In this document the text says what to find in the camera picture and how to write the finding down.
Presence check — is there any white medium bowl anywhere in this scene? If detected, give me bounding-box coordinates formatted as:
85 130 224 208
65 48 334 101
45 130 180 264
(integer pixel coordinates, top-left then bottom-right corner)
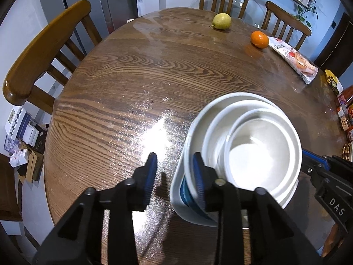
202 100 302 207

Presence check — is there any grey refrigerator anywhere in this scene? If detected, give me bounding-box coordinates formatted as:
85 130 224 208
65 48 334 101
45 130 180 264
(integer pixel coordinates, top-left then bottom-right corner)
34 0 139 55

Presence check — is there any yellow snack packet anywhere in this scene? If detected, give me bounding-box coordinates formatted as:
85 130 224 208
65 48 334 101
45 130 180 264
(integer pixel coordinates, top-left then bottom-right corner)
324 69 344 96

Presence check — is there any wooden chair back right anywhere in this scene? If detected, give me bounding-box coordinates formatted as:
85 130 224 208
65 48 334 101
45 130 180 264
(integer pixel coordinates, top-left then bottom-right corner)
261 1 312 50

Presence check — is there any person right hand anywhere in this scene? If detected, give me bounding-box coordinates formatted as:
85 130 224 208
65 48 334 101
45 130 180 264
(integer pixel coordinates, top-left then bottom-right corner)
321 223 345 257

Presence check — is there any large grey bowl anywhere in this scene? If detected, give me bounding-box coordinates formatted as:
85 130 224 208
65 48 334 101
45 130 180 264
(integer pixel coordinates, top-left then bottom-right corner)
184 92 302 208

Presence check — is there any bread bag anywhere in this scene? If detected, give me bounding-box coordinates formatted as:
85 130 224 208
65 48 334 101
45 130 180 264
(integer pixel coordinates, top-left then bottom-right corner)
269 36 318 84

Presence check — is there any small white red jar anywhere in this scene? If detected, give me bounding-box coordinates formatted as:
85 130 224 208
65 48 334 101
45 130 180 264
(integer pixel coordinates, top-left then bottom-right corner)
337 104 348 118

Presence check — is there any orange mandarin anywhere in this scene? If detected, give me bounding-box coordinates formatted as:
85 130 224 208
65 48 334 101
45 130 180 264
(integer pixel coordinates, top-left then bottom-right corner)
250 30 269 49

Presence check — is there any wooden bead trivet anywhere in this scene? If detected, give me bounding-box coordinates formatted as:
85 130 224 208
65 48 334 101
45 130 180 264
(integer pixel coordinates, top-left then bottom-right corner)
342 142 353 162

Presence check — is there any brown sauce jar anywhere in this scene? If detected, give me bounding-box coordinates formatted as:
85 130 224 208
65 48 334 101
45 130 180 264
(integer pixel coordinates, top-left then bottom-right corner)
340 115 352 132

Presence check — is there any red sauce bottle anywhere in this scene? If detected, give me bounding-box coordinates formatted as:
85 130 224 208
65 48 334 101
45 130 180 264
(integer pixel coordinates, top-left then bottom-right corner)
338 85 353 107

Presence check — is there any right green trailing plant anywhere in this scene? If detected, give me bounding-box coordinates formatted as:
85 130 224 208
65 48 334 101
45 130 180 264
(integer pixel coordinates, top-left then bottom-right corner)
293 0 318 28

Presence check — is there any small white deep bowl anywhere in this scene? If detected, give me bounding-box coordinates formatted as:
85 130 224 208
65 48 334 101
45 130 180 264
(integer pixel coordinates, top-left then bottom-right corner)
218 108 302 204

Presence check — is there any green pear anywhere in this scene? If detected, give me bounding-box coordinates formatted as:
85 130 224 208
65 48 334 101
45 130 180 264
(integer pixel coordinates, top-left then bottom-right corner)
210 13 232 30

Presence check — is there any blue dish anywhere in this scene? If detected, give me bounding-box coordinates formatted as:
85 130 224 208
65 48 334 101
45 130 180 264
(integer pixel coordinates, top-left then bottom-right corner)
180 177 215 223

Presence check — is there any wooden chair left side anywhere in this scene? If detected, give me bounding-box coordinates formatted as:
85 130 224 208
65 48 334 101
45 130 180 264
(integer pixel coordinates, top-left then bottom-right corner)
2 3 102 114

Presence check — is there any dark door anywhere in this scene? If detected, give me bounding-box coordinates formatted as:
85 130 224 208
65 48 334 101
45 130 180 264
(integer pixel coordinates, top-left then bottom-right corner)
314 13 353 78

